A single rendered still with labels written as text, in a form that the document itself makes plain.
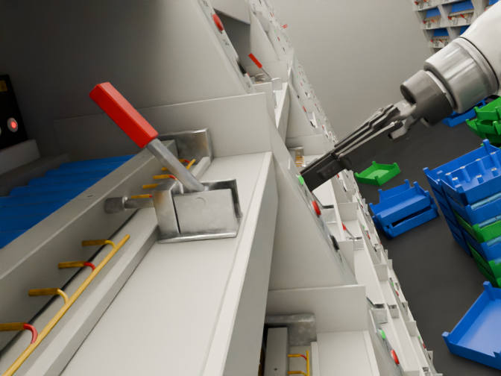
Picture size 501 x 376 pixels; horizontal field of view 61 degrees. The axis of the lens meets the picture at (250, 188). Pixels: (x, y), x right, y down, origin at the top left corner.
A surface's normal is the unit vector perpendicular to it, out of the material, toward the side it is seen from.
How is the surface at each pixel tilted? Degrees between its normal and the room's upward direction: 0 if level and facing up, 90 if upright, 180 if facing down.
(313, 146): 90
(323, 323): 90
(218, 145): 90
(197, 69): 90
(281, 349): 21
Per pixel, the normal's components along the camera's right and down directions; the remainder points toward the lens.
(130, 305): -0.14, -0.94
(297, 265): -0.10, 0.32
